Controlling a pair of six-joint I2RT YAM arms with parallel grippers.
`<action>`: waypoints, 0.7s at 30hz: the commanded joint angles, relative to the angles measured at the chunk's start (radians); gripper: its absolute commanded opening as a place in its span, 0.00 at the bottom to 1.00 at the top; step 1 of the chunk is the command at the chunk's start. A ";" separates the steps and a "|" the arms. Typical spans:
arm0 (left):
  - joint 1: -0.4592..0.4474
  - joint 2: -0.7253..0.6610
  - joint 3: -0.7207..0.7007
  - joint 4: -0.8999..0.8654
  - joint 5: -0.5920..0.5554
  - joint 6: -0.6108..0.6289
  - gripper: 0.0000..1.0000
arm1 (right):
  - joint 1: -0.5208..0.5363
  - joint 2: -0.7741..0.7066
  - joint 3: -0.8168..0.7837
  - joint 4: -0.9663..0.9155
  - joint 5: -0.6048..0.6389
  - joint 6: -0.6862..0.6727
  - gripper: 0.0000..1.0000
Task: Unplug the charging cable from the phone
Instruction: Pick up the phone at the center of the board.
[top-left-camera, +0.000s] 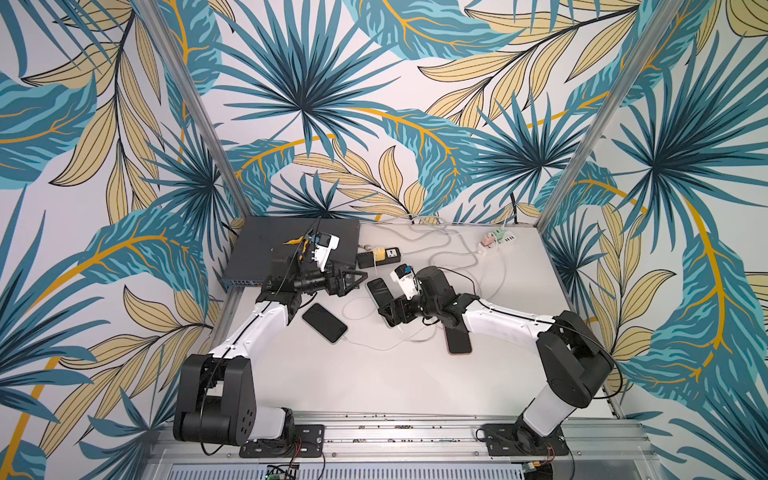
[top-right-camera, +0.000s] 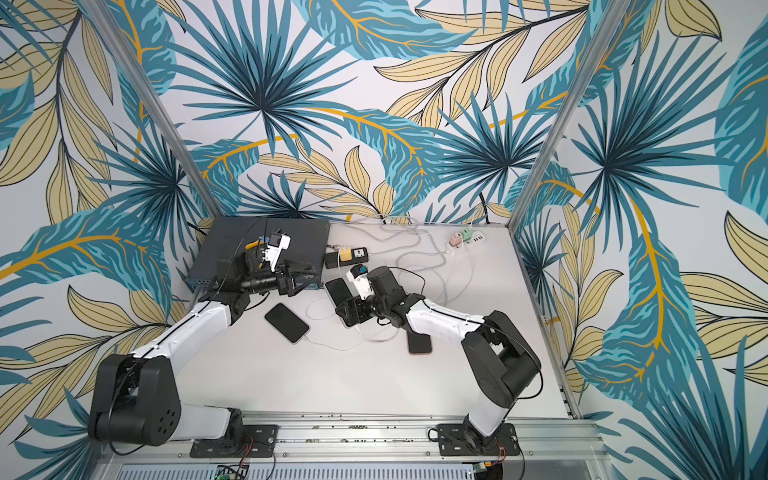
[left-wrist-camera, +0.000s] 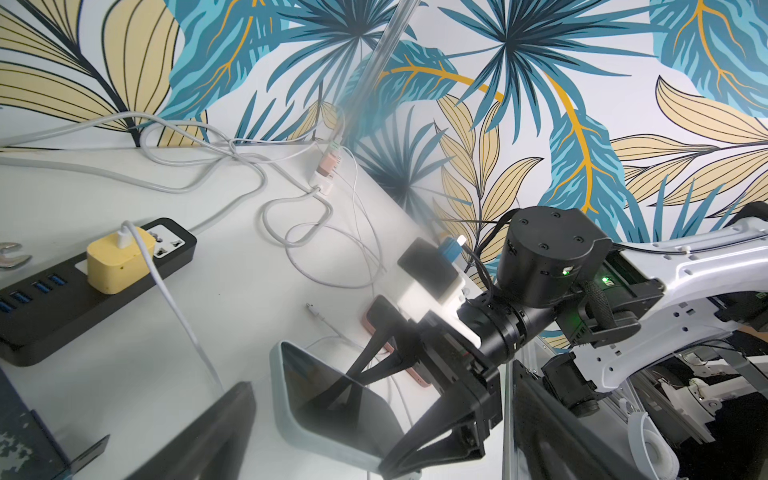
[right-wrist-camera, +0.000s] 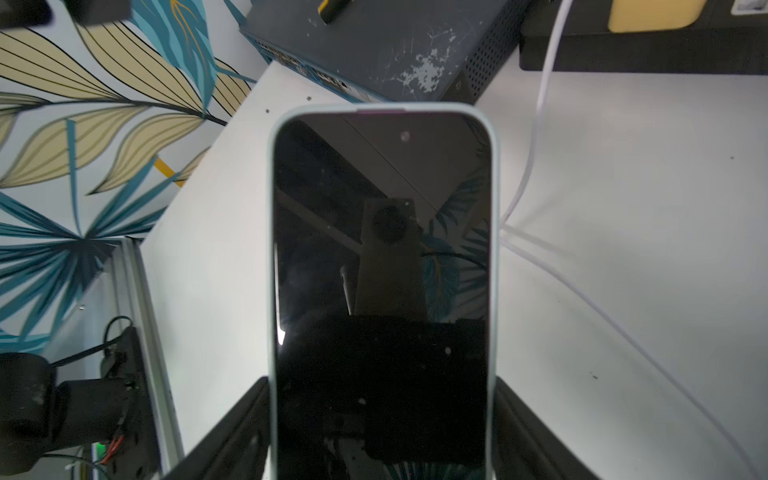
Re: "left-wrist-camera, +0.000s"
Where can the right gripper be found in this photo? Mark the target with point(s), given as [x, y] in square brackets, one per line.
[455, 427]

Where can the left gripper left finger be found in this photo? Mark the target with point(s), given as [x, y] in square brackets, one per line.
[211, 447]

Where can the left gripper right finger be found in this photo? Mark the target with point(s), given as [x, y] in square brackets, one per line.
[552, 441]

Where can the light blue case phone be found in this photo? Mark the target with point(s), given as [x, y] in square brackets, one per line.
[321, 410]

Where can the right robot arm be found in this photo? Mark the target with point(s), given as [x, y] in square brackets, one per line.
[622, 307]

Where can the yellow charger plug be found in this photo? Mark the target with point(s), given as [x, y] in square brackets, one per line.
[115, 262]

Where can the black power strip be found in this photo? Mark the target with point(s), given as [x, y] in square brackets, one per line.
[47, 310]

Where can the white power strip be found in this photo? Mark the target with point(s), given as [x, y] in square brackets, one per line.
[322, 182]

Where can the pink charger plug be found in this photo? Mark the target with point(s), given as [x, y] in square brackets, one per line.
[328, 164]

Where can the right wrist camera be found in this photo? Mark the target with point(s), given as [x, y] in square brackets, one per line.
[424, 281]

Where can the dark grey network switch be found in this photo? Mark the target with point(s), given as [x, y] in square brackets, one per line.
[28, 448]

